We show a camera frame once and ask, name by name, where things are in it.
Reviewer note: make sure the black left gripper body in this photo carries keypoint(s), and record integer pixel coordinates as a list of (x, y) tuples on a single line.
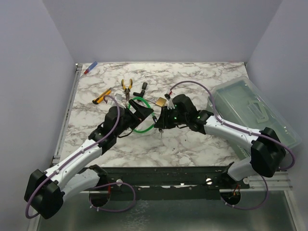
[(132, 121)]

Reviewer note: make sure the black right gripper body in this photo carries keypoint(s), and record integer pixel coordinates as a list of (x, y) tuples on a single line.
[(174, 119)]

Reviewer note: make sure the brass padlock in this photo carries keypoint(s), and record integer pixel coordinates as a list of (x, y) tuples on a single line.
[(158, 102)]

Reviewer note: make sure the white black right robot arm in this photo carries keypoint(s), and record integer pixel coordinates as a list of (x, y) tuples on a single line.
[(263, 145)]

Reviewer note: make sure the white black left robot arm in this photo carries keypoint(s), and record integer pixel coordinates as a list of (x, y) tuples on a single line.
[(47, 190)]

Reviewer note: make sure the yellow black pliers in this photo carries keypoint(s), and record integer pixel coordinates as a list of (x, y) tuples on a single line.
[(127, 89)]

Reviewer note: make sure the black T-shaped pipe fitting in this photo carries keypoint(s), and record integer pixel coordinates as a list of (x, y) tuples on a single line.
[(143, 88)]

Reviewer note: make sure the yellow black utility knife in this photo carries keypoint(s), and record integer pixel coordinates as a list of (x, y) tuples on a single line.
[(101, 98)]

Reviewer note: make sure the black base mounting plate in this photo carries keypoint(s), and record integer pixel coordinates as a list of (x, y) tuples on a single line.
[(163, 183)]

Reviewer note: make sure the clear plastic storage box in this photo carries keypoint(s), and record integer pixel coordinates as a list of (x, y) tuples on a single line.
[(241, 102)]

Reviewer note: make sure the blue red screwdriver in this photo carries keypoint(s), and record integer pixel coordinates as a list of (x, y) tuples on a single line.
[(90, 68)]

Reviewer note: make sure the aluminium rail frame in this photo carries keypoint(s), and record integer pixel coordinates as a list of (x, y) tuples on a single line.
[(59, 146)]

